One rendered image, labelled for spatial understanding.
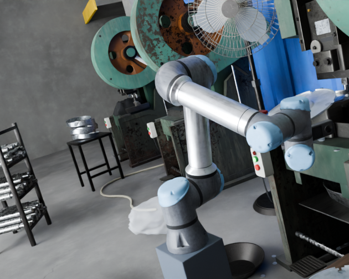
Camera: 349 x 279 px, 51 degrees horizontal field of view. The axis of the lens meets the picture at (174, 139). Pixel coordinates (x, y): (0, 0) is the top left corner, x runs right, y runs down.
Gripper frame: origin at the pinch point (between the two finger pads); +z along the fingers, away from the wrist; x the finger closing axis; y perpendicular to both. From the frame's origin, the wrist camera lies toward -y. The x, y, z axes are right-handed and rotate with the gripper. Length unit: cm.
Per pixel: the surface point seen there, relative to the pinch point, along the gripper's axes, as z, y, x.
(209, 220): 88, 71, 82
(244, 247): 40, 40, 74
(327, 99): 9.5, -10.1, -3.9
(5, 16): 487, 478, -169
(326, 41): 24.9, -14.4, -23.0
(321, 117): 16.7, -7.6, 4.4
